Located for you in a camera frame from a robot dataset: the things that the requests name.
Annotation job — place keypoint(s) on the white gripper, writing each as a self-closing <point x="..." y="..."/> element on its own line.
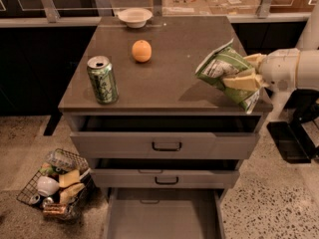
<point x="277" y="70"/>

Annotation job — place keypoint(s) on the green rice chip bag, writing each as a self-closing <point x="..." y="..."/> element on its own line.
<point x="225" y="62"/>

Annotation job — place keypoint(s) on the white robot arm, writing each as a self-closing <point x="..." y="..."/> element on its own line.
<point x="307" y="71"/>

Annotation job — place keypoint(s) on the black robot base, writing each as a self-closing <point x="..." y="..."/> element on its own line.
<point x="296" y="136"/>

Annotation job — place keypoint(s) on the grey drawer cabinet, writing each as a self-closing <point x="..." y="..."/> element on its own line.
<point x="166" y="84"/>

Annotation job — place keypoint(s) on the grey middle drawer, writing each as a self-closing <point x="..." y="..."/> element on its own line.
<point x="165" y="173"/>

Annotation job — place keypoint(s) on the grey drawer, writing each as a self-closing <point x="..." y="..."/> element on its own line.
<point x="163" y="214"/>
<point x="165" y="137"/>
<point x="165" y="173"/>

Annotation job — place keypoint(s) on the grey top drawer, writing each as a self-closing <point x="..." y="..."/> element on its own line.
<point x="165" y="137"/>

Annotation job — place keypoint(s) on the grey bottom drawer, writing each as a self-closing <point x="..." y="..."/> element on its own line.
<point x="163" y="214"/>

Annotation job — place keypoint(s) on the brown snack bag in basket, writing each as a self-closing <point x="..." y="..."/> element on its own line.
<point x="55" y="210"/>

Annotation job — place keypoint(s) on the cardboard box left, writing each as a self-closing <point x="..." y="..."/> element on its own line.
<point x="185" y="7"/>

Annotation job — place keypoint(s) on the orange fruit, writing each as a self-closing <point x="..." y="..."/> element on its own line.
<point x="141" y="51"/>

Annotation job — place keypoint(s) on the white ceramic bowl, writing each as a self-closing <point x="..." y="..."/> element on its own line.
<point x="135" y="17"/>

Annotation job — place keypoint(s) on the green soda can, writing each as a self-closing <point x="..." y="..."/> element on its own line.
<point x="101" y="75"/>

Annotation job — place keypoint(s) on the clear plastic bottle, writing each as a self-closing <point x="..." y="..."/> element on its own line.
<point x="60" y="160"/>

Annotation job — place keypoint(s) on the yellow sponge in basket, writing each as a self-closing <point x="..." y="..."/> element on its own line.
<point x="69" y="178"/>

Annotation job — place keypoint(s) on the white bowl in basket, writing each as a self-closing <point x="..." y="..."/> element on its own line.
<point x="47" y="186"/>

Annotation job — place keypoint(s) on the black wire basket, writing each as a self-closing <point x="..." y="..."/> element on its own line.
<point x="74" y="197"/>

